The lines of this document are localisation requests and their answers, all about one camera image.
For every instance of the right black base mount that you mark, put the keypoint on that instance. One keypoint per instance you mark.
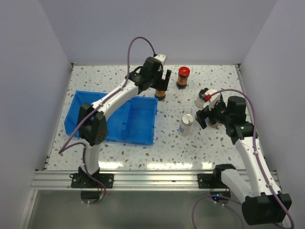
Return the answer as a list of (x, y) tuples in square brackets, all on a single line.
[(208, 181)]

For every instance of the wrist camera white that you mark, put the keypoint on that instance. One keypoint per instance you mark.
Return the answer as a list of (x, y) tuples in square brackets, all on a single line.
[(213, 95), (161, 57)]

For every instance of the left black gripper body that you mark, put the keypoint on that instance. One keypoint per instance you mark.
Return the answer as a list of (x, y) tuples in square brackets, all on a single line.
[(156, 80)]

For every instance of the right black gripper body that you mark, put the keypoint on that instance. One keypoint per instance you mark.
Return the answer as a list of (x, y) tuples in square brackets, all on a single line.
[(218, 113)]

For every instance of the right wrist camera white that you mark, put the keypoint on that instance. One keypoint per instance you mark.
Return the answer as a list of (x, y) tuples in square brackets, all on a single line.
[(213, 95)]

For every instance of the black-cap white powder grinder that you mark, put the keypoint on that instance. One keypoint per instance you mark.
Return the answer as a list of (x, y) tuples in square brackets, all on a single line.
[(200, 99)]

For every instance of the red-lid sauce jar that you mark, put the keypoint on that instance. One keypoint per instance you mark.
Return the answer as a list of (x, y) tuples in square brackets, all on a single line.
[(183, 74), (160, 95)]

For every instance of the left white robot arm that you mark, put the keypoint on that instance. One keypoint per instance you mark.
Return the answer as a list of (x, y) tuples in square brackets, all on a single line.
[(92, 119)]

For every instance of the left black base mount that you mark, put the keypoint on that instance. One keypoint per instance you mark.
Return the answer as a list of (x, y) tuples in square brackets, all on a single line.
[(83, 181)]

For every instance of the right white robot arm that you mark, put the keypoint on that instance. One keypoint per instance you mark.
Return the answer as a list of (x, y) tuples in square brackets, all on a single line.
[(261, 198)]

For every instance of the black-cap brown spice grinder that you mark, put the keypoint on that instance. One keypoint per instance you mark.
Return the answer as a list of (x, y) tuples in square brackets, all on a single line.
[(213, 122)]

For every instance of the aluminium front rail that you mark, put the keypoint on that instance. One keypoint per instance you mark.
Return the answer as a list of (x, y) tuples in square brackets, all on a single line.
[(150, 180)]

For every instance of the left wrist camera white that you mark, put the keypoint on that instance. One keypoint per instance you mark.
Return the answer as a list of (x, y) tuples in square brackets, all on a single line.
[(161, 57)]

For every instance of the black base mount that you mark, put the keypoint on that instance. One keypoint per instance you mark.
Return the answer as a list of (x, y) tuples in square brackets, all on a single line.
[(208, 181), (83, 181)]

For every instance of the silver-lid white spice jar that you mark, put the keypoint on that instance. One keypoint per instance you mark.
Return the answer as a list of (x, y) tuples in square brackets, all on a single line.
[(185, 124)]

